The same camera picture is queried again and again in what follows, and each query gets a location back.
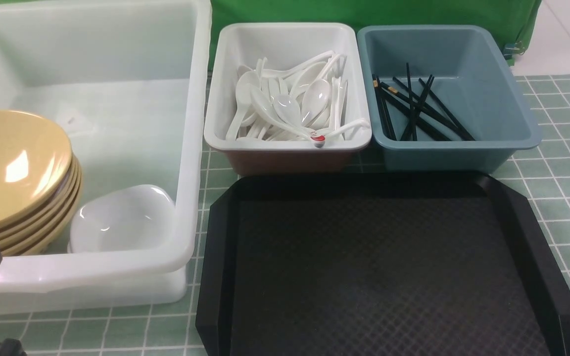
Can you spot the white spoon red handle tip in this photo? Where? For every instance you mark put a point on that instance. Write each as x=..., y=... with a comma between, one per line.
x=289, y=111

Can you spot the white square side dish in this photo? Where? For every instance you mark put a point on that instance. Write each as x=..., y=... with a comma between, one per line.
x=121, y=212

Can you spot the black chopstick gold band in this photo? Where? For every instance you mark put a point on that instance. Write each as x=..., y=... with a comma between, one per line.
x=428, y=84
x=413, y=114

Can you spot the tan noodle bowl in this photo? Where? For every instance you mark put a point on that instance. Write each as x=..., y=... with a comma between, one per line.
x=35, y=154

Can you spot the stacked tan bowl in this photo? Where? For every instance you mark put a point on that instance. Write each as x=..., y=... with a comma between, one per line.
x=42, y=213
x=62, y=217
x=36, y=232
x=60, y=232

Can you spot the top stacked tan bowl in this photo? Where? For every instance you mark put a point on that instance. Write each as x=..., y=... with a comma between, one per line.
x=42, y=213

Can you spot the bottom stacked tan bowl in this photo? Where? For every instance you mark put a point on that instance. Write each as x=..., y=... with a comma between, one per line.
x=60, y=232

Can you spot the white plastic spoon bin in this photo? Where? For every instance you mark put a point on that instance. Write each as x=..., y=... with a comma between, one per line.
x=285, y=46

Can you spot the white spoon front right bin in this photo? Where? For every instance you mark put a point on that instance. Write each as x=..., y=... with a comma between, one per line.
x=356, y=124

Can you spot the white spoon left of bin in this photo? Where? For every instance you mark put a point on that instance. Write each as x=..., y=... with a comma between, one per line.
x=247, y=80

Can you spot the black plastic serving tray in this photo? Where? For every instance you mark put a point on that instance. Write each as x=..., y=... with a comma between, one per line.
x=379, y=264

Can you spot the crossed black chopstick in bin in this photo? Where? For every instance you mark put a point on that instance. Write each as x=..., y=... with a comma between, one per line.
x=419, y=105

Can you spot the black chopstick in blue bin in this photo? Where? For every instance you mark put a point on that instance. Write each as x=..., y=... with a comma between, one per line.
x=428, y=110

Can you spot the large translucent white tub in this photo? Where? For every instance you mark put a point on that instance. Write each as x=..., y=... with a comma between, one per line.
x=126, y=80

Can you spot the blue-grey plastic chopstick bin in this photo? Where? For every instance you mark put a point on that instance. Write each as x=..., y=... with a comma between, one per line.
x=471, y=77

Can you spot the green checkered tablecloth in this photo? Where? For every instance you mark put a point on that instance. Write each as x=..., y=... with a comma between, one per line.
x=542, y=174

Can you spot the green backdrop cloth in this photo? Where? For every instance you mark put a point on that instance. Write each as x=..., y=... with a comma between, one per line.
x=510, y=22

